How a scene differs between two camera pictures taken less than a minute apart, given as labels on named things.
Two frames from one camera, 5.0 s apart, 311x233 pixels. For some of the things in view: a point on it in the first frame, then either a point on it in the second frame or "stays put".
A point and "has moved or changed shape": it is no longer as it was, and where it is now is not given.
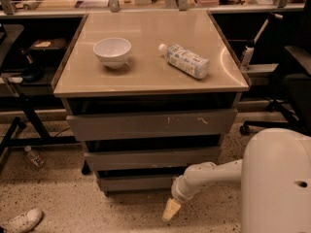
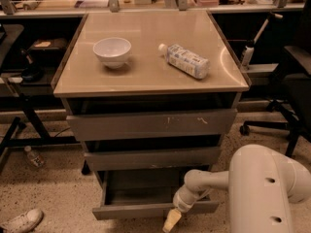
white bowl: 113,51 stays put
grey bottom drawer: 114,184 has moved or changed shape
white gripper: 179,191 → 180,201
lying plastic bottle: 186,59 stays put
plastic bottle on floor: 35,159 stays put
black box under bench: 49,51 stays put
